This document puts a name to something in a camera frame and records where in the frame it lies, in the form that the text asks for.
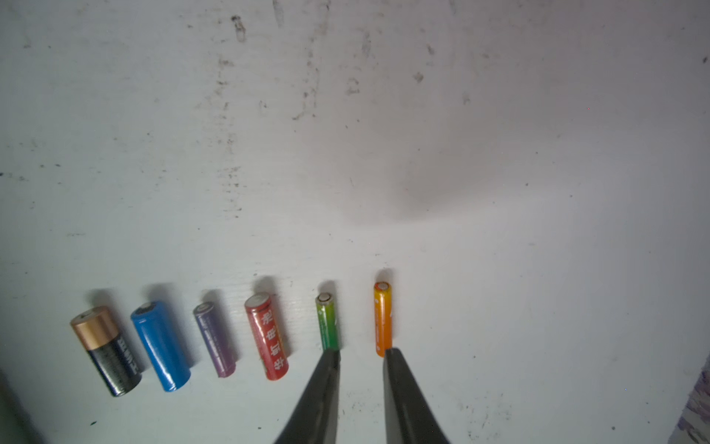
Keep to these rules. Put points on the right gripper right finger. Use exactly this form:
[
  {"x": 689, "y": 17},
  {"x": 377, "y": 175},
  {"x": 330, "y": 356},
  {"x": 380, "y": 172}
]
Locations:
[{"x": 409, "y": 418}]

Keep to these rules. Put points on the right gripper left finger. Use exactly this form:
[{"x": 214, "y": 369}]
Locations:
[{"x": 315, "y": 417}]

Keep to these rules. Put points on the purple battery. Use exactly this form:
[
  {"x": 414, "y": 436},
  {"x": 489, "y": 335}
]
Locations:
[{"x": 216, "y": 338}]

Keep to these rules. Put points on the green battery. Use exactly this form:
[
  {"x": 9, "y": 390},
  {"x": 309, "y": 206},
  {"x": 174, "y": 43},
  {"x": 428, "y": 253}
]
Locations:
[{"x": 328, "y": 321}]

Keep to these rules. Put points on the orange battery row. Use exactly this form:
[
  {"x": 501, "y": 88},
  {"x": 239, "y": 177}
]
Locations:
[{"x": 382, "y": 296}]

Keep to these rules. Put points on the red battery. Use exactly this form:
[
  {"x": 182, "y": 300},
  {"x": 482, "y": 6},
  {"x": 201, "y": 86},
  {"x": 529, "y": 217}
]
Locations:
[{"x": 265, "y": 328}]

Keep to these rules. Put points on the light blue battery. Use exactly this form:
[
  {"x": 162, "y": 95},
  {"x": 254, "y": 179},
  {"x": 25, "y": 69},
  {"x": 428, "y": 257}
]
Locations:
[{"x": 161, "y": 343}]

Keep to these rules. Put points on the black copper battery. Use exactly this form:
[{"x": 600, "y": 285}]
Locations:
[{"x": 104, "y": 343}]

